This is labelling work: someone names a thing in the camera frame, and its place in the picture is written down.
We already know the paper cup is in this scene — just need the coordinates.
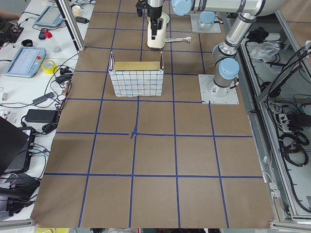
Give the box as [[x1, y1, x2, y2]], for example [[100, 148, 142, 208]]
[[72, 5, 82, 17]]

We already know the blue teach pendant far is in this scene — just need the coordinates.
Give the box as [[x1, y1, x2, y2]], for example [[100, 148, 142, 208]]
[[34, 6, 63, 28]]

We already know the black power adapter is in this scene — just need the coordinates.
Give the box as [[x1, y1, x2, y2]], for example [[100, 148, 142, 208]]
[[25, 109, 57, 123]]

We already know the blue teach pendant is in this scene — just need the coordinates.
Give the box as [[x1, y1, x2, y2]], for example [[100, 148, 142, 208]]
[[34, 6, 63, 28], [5, 47, 46, 78]]

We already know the black laptop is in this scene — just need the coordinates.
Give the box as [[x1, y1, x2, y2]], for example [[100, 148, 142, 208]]
[[0, 118, 35, 175]]

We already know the pale green plate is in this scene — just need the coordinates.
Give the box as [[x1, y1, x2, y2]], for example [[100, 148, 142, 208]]
[[161, 12, 170, 25]]

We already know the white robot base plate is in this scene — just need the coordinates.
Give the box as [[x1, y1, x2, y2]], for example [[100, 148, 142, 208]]
[[198, 74, 239, 104]]

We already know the yellow tape roll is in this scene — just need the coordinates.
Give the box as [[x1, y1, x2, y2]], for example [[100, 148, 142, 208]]
[[40, 60, 58, 74]]

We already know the checkered fabric basket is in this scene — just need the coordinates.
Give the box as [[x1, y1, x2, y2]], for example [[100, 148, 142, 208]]
[[109, 52, 164, 97]]

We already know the blue teach pendant near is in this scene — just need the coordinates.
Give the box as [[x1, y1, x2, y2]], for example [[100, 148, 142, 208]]
[[5, 47, 46, 78]]

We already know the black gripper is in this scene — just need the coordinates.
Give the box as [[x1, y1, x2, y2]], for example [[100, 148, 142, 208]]
[[136, 0, 163, 40]]

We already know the aluminium frame post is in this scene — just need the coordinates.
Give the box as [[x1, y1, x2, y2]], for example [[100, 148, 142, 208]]
[[55, 0, 85, 52]]

